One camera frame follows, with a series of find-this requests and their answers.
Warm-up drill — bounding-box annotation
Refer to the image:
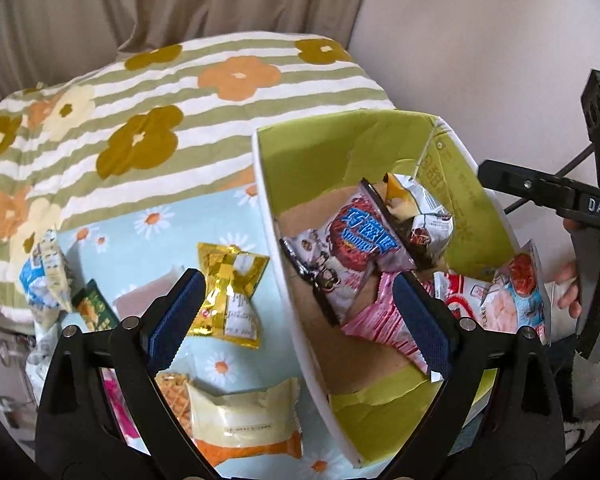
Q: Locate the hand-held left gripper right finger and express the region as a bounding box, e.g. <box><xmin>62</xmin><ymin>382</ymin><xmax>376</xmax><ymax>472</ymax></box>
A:
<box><xmin>380</xmin><ymin>270</ymin><xmax>567</xmax><ymax>480</ymax></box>

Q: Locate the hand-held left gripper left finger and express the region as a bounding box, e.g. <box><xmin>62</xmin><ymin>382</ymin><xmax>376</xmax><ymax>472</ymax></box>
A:
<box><xmin>34</xmin><ymin>268</ymin><xmax>217</xmax><ymax>480</ymax></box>

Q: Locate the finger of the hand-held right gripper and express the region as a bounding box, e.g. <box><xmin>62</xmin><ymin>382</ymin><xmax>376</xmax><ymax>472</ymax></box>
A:
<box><xmin>477</xmin><ymin>159</ymin><xmax>565</xmax><ymax>217</ymax></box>

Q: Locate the translucent pink snack packet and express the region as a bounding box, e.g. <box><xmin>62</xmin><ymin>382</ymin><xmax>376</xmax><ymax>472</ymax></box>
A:
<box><xmin>112</xmin><ymin>265</ymin><xmax>191</xmax><ymax>321</ymax></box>

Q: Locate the gold foil snack packet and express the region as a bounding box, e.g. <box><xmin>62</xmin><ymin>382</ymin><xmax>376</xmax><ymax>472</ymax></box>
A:
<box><xmin>196</xmin><ymin>242</ymin><xmax>271</xmax><ymax>350</ymax></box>

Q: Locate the blue white snack packet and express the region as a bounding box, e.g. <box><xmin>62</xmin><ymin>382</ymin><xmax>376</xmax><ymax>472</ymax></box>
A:
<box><xmin>19</xmin><ymin>230</ymin><xmax>76</xmax><ymax>313</ymax></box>

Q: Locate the green cardboard box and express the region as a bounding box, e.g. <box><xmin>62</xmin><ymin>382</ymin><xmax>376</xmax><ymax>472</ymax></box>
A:
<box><xmin>250</xmin><ymin>110</ymin><xmax>548</xmax><ymax>468</ymax></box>

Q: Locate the person's right hand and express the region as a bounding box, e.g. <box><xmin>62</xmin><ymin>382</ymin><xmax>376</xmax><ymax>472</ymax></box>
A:
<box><xmin>554</xmin><ymin>259</ymin><xmax>581</xmax><ymax>320</ymax></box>

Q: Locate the pink striped snack packet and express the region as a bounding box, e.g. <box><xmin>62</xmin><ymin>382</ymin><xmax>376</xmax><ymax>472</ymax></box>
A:
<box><xmin>341</xmin><ymin>272</ymin><xmax>433</xmax><ymax>373</ymax></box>

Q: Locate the dark green snack packet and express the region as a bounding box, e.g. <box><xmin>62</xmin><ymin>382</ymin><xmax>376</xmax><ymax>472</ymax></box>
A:
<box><xmin>72</xmin><ymin>279</ymin><xmax>121</xmax><ymax>332</ymax></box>

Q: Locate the pink blue snack packet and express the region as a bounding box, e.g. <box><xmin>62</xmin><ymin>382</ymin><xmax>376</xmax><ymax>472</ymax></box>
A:
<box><xmin>492</xmin><ymin>240</ymin><xmax>553</xmax><ymax>346</ymax></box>

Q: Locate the light blue daisy sheet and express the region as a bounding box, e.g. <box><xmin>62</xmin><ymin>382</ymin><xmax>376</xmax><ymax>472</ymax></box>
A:
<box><xmin>30</xmin><ymin>180</ymin><xmax>371</xmax><ymax>480</ymax></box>

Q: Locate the waffle snack packet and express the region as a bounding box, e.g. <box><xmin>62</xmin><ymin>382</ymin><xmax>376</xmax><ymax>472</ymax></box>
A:
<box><xmin>155</xmin><ymin>370</ymin><xmax>196</xmax><ymax>436</ymax></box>

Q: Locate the silver penguin snack packet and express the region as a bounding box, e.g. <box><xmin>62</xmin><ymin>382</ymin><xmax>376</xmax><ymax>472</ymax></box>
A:
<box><xmin>382</xmin><ymin>172</ymin><xmax>455</xmax><ymax>268</ymax></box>

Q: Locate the red blue snack packet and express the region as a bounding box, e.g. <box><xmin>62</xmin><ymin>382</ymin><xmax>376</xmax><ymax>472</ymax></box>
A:
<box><xmin>279</xmin><ymin>177</ymin><xmax>416</xmax><ymax>326</ymax></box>

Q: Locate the bright pink snack packet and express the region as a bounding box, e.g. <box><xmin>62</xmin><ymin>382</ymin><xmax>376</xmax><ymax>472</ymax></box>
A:
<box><xmin>100</xmin><ymin>367</ymin><xmax>141</xmax><ymax>451</ymax></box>

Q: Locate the white orange snack packet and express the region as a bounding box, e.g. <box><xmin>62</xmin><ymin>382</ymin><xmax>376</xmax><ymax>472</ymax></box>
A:
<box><xmin>186</xmin><ymin>377</ymin><xmax>303</xmax><ymax>466</ymax></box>

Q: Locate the white fleece clothing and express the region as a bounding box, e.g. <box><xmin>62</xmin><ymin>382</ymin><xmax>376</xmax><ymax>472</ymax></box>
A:
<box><xmin>550</xmin><ymin>280</ymin><xmax>600</xmax><ymax>426</ymax></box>

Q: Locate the green striped floral blanket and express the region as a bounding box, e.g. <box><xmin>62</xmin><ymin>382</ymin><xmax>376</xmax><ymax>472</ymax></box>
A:
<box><xmin>0</xmin><ymin>35</ymin><xmax>398</xmax><ymax>321</ymax></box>

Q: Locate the beige curtain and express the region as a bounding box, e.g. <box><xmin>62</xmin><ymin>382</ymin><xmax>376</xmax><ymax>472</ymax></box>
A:
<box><xmin>0</xmin><ymin>0</ymin><xmax>371</xmax><ymax>111</ymax></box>

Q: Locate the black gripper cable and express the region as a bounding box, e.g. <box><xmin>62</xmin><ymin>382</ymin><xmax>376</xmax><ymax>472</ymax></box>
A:
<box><xmin>505</xmin><ymin>142</ymin><xmax>596</xmax><ymax>213</ymax></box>

